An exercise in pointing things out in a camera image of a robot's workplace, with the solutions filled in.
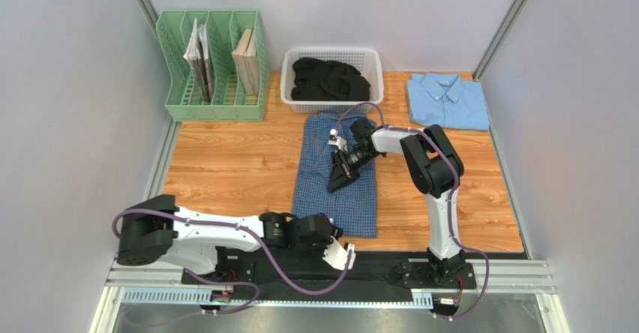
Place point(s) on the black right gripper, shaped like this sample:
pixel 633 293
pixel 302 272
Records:
pixel 346 163

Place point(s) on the blue checked long sleeve shirt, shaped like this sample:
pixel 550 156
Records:
pixel 352 208

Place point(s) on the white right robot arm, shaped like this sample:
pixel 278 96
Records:
pixel 435 169

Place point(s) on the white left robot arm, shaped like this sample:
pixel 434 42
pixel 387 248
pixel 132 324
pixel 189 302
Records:
pixel 158 230

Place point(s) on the white plastic basket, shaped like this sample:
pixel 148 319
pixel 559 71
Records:
pixel 365 60

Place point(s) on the black garment in basket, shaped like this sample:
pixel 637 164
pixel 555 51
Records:
pixel 328 80

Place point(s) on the folded light blue shirt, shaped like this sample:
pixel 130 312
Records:
pixel 447 100

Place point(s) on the tan book in organizer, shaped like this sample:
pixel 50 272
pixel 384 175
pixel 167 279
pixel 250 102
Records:
pixel 246 61

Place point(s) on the white papers in organizer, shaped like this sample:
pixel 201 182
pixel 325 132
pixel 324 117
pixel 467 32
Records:
pixel 198 56

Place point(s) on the green plastic file organizer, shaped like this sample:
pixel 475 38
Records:
pixel 230 102

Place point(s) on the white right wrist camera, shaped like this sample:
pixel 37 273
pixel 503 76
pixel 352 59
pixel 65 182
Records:
pixel 337 141

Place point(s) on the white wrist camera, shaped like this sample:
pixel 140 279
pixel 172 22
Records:
pixel 337 141
pixel 340 256

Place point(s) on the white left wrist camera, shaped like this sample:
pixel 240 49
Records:
pixel 340 256

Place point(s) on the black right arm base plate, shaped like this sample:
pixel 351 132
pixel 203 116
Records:
pixel 417 275

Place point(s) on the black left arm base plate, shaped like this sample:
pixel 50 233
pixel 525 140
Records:
pixel 233 268

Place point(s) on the aluminium rail frame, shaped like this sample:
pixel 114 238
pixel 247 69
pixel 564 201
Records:
pixel 492 275

